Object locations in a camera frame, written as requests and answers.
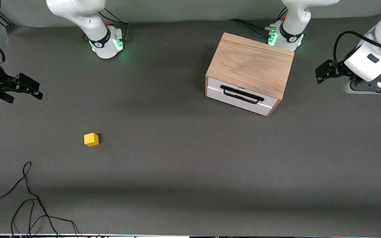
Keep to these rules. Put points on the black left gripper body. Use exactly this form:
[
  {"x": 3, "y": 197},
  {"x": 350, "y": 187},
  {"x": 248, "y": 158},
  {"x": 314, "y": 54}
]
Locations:
[{"x": 340, "y": 71}]

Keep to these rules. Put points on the yellow wooden cube block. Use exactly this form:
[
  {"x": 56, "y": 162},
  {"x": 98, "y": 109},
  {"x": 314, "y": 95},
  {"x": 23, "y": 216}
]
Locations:
[{"x": 91, "y": 139}]

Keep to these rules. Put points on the white-fronted wooden drawer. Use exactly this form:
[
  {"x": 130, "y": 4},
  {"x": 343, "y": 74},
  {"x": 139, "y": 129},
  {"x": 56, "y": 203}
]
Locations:
[{"x": 217, "y": 86}]

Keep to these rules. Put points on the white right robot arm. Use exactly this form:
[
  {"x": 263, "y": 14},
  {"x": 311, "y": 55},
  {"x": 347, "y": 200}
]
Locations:
[{"x": 91, "y": 23}]

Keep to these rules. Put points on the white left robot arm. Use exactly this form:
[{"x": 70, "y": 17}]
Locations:
[{"x": 293, "y": 19}]

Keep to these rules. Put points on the light wooden drawer cabinet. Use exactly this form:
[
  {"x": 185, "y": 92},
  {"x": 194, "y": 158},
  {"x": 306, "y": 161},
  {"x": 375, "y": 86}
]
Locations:
[{"x": 253, "y": 62}]

